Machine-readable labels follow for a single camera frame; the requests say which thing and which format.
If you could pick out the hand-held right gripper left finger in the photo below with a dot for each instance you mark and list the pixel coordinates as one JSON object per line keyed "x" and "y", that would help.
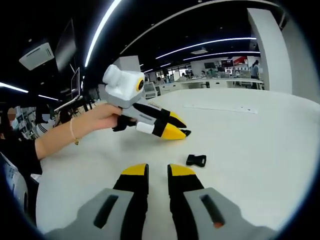
{"x": 125, "y": 200}

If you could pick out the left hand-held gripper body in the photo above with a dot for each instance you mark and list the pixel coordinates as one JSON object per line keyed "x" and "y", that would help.
{"x": 122, "y": 87}

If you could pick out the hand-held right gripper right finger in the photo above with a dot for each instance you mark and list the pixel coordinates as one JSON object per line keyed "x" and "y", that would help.
{"x": 197, "y": 207}

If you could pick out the person's left hand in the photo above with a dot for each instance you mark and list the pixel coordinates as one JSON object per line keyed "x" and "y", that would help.
{"x": 102, "y": 117}

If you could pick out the white kiosk machine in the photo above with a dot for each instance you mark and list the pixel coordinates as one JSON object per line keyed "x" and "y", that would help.
{"x": 150, "y": 88}

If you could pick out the silver laptop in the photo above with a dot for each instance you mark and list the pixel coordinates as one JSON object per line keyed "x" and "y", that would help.
{"x": 76, "y": 82}

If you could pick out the long ceiling light strip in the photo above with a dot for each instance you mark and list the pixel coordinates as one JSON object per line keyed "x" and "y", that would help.
{"x": 99, "y": 26}

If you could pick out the white office desk row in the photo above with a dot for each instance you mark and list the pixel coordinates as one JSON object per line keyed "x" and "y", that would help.
{"x": 220, "y": 83}

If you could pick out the dark hanging ceiling panel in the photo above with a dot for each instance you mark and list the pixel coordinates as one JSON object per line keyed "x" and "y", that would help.
{"x": 65, "y": 45}

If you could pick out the white ceiling air conditioner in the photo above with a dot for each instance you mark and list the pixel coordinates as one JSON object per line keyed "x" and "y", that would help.
{"x": 36, "y": 56}

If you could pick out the white grey chest device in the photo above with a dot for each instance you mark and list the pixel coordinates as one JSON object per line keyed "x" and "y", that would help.
{"x": 12, "y": 180}

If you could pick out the red wall banner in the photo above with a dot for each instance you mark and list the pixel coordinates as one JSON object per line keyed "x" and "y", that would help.
{"x": 240, "y": 61}

